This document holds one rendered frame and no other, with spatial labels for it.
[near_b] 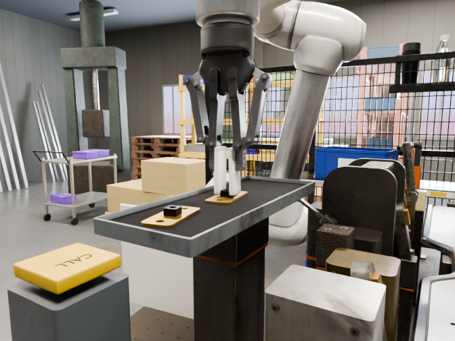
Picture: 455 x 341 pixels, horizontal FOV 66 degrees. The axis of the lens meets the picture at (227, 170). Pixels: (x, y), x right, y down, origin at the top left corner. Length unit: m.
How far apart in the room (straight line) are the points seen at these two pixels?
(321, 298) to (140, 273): 0.86
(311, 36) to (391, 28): 6.35
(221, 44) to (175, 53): 8.19
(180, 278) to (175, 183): 2.60
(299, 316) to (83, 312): 0.18
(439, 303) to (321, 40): 0.68
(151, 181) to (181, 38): 5.29
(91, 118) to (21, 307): 6.00
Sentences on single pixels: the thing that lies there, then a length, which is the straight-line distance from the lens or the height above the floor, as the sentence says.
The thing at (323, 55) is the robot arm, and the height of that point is 1.45.
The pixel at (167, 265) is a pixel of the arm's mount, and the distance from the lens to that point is 1.09.
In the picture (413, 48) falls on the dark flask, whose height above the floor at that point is 1.58.
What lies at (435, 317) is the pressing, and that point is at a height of 1.00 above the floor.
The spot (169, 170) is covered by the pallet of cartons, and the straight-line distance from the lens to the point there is 3.66.
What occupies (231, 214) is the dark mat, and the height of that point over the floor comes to 1.16.
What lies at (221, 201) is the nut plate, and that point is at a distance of 0.49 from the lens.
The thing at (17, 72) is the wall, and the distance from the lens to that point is 8.82.
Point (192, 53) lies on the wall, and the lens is 8.42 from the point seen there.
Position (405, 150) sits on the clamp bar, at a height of 1.19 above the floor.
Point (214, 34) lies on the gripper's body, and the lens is 0.49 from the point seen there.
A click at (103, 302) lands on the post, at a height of 1.13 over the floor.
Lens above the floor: 1.27
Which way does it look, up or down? 8 degrees down
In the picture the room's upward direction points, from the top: straight up
